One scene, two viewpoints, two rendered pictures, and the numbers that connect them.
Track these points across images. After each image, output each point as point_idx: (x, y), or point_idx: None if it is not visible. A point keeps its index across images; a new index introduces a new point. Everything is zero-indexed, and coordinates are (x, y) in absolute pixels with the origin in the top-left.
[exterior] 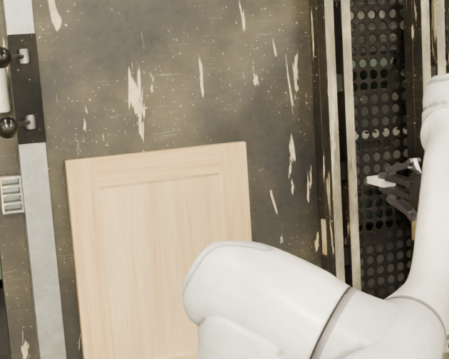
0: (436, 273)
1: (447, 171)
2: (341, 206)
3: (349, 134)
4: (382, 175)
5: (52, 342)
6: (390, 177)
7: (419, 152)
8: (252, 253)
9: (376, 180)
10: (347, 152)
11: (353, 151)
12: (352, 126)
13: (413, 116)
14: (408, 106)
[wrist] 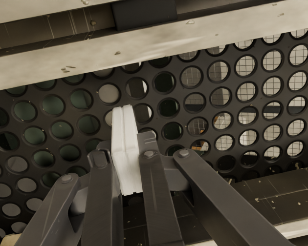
0: None
1: None
2: (18, 15)
3: (269, 15)
4: (150, 144)
5: None
6: (159, 173)
7: (200, 224)
8: None
9: (129, 129)
10: (211, 15)
11: (213, 40)
12: (293, 22)
13: (268, 193)
14: (280, 179)
